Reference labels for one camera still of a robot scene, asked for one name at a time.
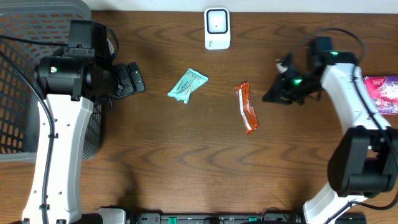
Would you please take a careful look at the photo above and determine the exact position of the orange brown snack bag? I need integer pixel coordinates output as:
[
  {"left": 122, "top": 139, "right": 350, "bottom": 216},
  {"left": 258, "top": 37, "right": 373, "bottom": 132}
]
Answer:
[{"left": 235, "top": 82, "right": 259, "bottom": 134}]

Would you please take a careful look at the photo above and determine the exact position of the red purple pad package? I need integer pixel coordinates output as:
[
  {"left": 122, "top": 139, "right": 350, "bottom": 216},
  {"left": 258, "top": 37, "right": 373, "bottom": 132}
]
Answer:
[{"left": 363, "top": 75, "right": 397, "bottom": 115}]

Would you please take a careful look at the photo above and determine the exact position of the teal snack wrapper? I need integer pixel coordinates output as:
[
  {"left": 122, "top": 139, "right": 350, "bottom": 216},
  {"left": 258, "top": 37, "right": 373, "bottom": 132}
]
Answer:
[{"left": 167, "top": 68, "right": 208, "bottom": 104}]

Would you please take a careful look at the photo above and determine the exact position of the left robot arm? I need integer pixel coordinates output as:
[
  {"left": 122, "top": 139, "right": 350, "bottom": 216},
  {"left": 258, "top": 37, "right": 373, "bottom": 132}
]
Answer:
[{"left": 21, "top": 20, "right": 146, "bottom": 224}]

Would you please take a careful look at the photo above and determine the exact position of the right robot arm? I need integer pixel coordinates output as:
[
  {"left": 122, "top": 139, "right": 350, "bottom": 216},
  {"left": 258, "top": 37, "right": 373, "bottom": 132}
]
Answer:
[{"left": 262, "top": 37, "right": 397, "bottom": 223}]

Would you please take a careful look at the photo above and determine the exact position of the grey plastic mesh basket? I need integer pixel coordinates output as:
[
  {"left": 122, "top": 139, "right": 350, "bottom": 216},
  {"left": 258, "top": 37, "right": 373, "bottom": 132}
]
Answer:
[{"left": 1, "top": 0, "right": 91, "bottom": 162}]

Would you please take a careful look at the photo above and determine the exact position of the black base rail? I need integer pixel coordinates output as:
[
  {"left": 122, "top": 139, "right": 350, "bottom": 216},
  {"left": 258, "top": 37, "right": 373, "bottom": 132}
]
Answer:
[{"left": 99, "top": 212, "right": 368, "bottom": 224}]

